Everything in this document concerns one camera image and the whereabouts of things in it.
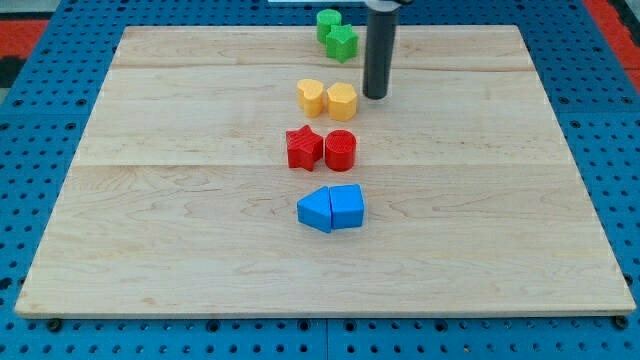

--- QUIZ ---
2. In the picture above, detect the green star block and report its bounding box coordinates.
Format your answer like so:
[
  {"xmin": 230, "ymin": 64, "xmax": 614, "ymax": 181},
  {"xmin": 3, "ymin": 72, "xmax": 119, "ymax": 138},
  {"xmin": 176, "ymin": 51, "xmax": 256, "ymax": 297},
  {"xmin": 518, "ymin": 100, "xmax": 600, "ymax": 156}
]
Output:
[{"xmin": 325, "ymin": 24, "xmax": 359, "ymax": 63}]

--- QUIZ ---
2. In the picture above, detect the red cylinder block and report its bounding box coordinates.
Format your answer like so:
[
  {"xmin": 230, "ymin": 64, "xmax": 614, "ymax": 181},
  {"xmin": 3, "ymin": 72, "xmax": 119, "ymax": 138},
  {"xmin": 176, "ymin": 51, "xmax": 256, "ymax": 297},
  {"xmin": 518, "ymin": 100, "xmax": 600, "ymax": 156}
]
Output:
[{"xmin": 324, "ymin": 130, "xmax": 357, "ymax": 172}]

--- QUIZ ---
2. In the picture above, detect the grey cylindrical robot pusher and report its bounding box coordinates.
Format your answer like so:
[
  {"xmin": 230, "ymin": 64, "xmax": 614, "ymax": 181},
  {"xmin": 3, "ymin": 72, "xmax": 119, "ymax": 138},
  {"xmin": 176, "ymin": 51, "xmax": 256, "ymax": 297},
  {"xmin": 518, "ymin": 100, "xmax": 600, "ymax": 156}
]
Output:
[{"xmin": 362, "ymin": 0, "xmax": 413, "ymax": 100}]

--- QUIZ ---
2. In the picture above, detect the green cylinder block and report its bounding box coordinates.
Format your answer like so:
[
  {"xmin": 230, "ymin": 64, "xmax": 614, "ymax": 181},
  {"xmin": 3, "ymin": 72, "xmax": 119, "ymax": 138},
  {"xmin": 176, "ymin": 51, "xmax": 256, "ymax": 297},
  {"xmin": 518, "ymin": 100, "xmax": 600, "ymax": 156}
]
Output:
[{"xmin": 316, "ymin": 8, "xmax": 342, "ymax": 44}]

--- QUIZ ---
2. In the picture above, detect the blue triangle block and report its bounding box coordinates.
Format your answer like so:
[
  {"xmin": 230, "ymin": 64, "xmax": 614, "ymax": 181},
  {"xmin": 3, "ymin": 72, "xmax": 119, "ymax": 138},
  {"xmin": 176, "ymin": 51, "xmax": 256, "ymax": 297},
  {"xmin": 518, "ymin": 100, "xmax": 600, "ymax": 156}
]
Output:
[{"xmin": 297, "ymin": 186, "xmax": 332, "ymax": 233}]

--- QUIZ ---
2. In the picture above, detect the red star block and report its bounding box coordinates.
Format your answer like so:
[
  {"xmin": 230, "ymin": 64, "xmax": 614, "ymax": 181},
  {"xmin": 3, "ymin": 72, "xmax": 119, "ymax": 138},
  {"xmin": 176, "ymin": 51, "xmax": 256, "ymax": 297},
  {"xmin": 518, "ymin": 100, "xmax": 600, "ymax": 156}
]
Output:
[{"xmin": 285, "ymin": 125, "xmax": 324, "ymax": 171}]

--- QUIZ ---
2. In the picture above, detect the light wooden board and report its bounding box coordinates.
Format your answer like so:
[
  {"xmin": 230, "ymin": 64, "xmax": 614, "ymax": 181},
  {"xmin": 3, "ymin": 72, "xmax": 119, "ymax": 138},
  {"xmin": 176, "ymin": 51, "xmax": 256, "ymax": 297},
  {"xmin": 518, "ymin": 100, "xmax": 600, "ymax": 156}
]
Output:
[{"xmin": 15, "ymin": 25, "xmax": 636, "ymax": 319}]

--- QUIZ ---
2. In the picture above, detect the yellow heart block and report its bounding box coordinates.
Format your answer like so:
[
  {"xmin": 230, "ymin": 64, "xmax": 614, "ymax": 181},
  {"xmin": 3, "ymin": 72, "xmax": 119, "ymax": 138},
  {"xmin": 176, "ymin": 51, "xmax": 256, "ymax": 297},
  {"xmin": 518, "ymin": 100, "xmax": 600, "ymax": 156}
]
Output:
[{"xmin": 296, "ymin": 79, "xmax": 324, "ymax": 118}]

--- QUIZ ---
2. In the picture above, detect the blue pentagon block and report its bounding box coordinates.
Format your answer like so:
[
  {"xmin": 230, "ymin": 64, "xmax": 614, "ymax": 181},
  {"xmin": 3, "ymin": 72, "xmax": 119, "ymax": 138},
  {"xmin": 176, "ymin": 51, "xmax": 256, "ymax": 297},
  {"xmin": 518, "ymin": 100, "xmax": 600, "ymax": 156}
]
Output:
[{"xmin": 329, "ymin": 184, "xmax": 365, "ymax": 229}]

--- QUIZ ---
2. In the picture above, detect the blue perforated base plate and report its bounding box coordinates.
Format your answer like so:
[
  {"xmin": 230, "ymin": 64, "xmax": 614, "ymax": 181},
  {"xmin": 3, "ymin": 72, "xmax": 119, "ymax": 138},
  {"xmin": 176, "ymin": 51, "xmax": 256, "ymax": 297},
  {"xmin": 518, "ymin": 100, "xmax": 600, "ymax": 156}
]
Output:
[{"xmin": 0, "ymin": 0, "xmax": 640, "ymax": 360}]

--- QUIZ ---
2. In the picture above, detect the yellow hexagon block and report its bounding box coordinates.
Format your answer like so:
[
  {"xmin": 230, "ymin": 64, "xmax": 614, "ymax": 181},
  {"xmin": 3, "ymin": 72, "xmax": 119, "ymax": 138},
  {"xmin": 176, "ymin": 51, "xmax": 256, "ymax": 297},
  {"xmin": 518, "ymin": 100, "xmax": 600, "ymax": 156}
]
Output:
[{"xmin": 327, "ymin": 82, "xmax": 358, "ymax": 121}]

